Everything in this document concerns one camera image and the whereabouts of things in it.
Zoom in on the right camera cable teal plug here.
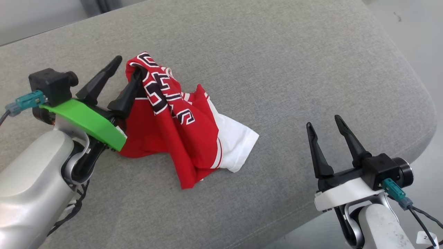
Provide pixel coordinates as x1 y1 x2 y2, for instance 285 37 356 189
382 178 443 248

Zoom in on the grey fabric sofa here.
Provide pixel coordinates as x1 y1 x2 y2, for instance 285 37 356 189
0 0 437 249

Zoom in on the white cable label tag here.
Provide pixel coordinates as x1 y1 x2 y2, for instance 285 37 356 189
415 231 439 246

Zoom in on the camera cable teal plug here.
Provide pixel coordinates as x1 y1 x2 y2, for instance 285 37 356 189
382 178 443 248
0 90 46 125

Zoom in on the red white lettered jersey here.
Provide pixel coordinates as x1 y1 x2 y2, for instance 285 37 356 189
118 52 260 190

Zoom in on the left camera cable teal plug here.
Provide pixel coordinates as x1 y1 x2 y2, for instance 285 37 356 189
0 90 46 125

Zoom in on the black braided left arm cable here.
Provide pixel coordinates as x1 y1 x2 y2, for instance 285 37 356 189
47 179 91 237

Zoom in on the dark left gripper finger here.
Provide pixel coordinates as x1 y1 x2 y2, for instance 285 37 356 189
76 55 123 105
108 69 142 120

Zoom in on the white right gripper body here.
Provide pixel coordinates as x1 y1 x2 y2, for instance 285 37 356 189
314 167 385 212

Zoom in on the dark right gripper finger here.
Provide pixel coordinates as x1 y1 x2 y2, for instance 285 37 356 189
306 122 335 179
334 115 371 169

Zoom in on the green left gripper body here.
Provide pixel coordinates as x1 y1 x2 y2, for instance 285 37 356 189
39 98 127 152

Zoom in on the dark grey wall post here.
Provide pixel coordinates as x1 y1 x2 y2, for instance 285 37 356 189
80 0 146 17

